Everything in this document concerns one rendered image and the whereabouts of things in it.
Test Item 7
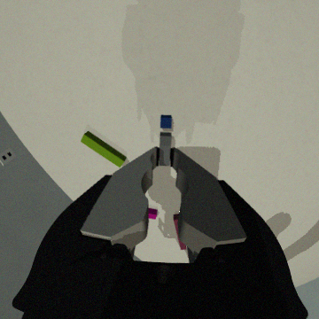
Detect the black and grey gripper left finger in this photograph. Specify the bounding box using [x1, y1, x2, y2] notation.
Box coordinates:
[12, 146, 160, 312]

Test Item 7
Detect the lime green rectangular bar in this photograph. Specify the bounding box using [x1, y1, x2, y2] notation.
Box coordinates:
[81, 131, 127, 167]

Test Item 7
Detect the grey rod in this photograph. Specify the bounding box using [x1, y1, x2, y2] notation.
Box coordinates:
[159, 132, 172, 166]

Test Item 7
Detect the small magenta block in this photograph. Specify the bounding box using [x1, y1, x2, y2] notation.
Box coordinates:
[149, 208, 158, 220]

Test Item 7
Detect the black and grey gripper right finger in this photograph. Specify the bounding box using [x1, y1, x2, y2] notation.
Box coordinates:
[170, 147, 308, 319]

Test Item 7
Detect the small blue cube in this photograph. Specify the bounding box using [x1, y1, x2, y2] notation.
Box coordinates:
[160, 115, 172, 128]

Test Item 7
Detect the pink rod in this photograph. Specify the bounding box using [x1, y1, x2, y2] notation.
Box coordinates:
[174, 214, 186, 250]

